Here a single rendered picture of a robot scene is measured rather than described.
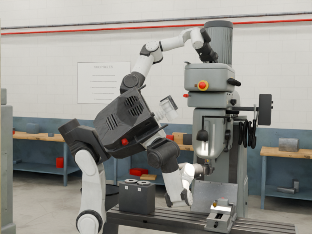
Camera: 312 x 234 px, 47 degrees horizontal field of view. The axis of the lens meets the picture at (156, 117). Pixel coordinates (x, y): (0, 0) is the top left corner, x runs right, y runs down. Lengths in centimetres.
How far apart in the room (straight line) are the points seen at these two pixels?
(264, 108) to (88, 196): 126
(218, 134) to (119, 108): 71
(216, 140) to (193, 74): 43
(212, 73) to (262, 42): 450
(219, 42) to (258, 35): 410
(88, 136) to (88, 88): 553
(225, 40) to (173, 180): 109
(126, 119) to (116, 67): 544
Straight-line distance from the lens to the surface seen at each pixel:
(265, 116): 246
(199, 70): 209
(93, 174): 190
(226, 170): 270
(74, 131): 191
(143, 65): 205
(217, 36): 248
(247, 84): 648
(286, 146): 597
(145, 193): 239
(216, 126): 220
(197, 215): 247
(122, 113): 176
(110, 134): 177
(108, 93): 720
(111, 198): 401
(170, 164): 178
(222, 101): 215
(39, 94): 806
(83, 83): 746
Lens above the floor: 169
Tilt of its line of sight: 3 degrees down
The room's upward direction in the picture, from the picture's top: 1 degrees clockwise
